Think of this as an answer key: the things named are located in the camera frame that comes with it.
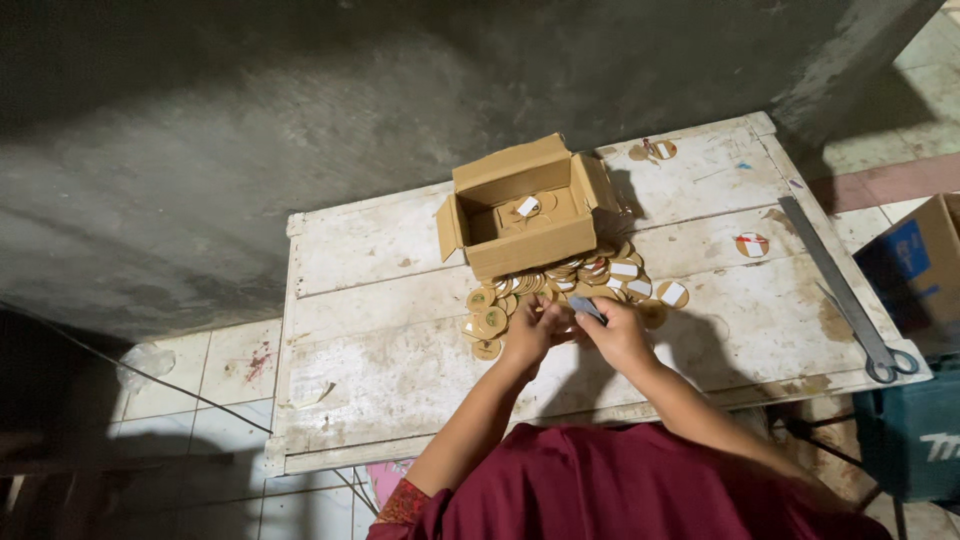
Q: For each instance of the person's left hand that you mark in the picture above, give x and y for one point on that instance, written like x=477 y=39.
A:
x=529 y=337

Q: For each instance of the person's right hand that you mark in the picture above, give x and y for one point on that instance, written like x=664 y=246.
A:
x=621 y=341

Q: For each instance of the person's left fingers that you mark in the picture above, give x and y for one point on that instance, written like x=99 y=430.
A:
x=544 y=315

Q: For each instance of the person's right fingers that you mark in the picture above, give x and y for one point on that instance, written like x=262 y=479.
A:
x=596 y=326

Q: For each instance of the small grey-blue piece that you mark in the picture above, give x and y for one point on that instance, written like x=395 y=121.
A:
x=586 y=306

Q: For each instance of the pile of labelled wooden discs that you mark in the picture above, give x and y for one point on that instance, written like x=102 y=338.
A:
x=592 y=274

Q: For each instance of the open brown cardboard carton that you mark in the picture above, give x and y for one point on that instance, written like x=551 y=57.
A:
x=525 y=240

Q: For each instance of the round wooden disc white label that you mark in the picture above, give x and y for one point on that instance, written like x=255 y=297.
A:
x=673 y=294
x=664 y=149

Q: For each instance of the heap of plain wooden discs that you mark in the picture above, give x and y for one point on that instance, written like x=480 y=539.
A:
x=525 y=211

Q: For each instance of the maroon garment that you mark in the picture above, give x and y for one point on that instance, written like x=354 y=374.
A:
x=622 y=487

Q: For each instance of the round wooden disc red mark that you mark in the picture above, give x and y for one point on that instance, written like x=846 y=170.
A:
x=752 y=244

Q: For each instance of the pink patterned object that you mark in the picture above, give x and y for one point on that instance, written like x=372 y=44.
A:
x=388 y=480

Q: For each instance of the long metal ruler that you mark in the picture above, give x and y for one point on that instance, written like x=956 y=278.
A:
x=825 y=270

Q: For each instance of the torn white paper scrap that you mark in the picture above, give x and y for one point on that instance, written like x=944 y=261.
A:
x=313 y=394

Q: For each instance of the black metal stand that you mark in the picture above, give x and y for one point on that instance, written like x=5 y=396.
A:
x=832 y=450

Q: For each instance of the cardboard box with blue print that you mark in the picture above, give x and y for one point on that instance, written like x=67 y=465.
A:
x=919 y=270

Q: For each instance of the teal plastic tool case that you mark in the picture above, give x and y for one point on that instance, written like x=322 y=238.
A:
x=911 y=435

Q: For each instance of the clear plastic bag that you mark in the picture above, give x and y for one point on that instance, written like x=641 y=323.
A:
x=146 y=365

